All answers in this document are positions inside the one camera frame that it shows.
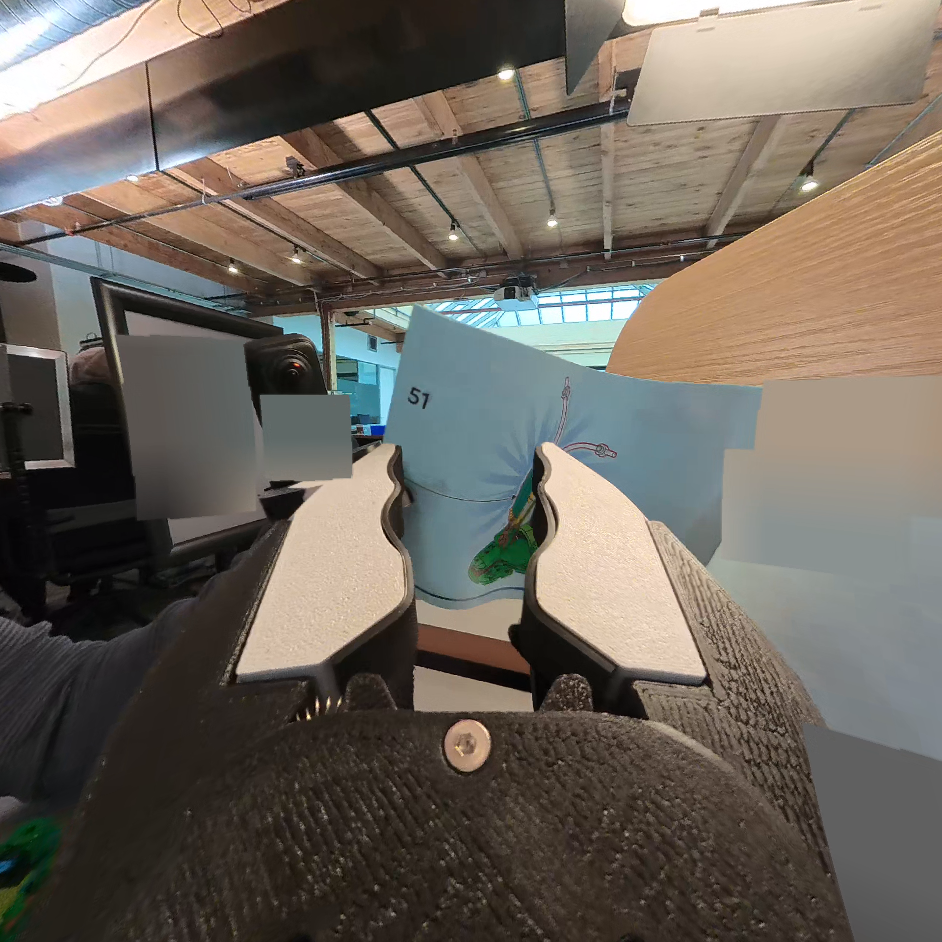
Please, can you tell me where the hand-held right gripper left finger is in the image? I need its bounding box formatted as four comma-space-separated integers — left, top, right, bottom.
234, 442, 419, 685

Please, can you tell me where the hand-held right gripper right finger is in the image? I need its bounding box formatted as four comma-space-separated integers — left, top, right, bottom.
521, 442, 709, 687

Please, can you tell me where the blue instruction booklet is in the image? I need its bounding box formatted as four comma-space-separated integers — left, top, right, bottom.
383, 304, 766, 612

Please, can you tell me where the person's left forearm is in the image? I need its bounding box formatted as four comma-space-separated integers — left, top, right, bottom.
0, 574, 236, 807

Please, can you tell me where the black framed monitor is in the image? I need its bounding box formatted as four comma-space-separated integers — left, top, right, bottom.
90, 277, 275, 549

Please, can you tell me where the ceiling projector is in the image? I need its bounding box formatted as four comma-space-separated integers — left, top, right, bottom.
492, 274, 542, 312

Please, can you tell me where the silver framed screen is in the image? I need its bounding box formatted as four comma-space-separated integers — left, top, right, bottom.
0, 343, 76, 473

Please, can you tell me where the black ceiling pipe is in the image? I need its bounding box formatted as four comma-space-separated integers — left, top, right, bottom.
241, 96, 635, 201

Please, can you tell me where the light wooden curved panel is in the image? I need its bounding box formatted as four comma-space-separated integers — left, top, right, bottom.
605, 132, 942, 387

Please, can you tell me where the studio light panel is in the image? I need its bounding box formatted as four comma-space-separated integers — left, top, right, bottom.
565, 0, 939, 128

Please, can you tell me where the black ventilation duct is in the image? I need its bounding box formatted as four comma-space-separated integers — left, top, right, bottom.
0, 0, 569, 216

